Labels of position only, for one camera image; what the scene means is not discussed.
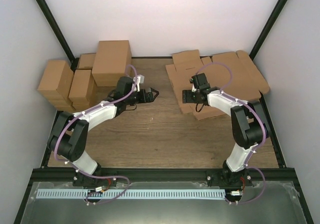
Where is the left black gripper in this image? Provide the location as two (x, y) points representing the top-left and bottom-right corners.
(125, 88), (159, 105)

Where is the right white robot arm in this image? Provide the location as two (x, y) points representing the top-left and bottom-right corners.
(182, 88), (270, 186)

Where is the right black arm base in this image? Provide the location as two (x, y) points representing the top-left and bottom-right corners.
(205, 168), (252, 189)

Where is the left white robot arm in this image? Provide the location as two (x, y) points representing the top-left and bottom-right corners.
(47, 75), (159, 186)

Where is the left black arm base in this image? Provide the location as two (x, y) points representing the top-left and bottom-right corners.
(73, 166), (119, 189)

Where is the large folded cardboard box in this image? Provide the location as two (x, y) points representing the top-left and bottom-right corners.
(91, 40), (132, 87)

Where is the middle folded cardboard box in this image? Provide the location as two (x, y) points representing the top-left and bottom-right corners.
(68, 69), (97, 111)

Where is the rear small cardboard box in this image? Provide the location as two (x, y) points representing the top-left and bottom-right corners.
(77, 53), (96, 70)

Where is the left folded cardboard box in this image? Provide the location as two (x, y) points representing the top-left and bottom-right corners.
(37, 60), (74, 112)

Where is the stack of flat cardboard blanks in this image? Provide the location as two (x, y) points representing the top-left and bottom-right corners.
(165, 49), (270, 120)

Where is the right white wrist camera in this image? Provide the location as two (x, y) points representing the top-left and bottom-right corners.
(189, 78), (197, 92)

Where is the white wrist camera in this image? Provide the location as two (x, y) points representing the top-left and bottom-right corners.
(133, 74), (145, 92)
(189, 78), (197, 92)

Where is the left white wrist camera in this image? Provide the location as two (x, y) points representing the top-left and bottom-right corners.
(133, 74), (145, 92)

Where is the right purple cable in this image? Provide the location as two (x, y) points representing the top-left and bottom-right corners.
(193, 62), (267, 206)

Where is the light blue slotted cable duct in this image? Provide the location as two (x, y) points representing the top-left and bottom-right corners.
(36, 189), (226, 200)

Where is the black aluminium frame rail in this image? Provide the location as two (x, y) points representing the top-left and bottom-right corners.
(30, 167), (298, 187)

